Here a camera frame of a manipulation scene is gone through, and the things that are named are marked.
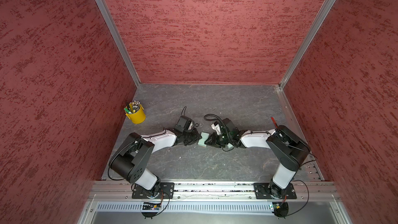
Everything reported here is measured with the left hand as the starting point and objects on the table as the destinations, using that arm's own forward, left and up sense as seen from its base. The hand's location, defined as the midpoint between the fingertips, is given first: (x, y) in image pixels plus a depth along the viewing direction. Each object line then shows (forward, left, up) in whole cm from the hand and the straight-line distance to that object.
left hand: (201, 140), depth 89 cm
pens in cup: (+14, +40, +14) cm, 45 cm away
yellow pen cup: (+14, +40, +9) cm, 43 cm away
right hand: (-3, -3, 0) cm, 4 cm away
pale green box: (+3, -2, +1) cm, 4 cm away
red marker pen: (+15, -49, -3) cm, 51 cm away
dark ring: (+11, +3, -2) cm, 12 cm away
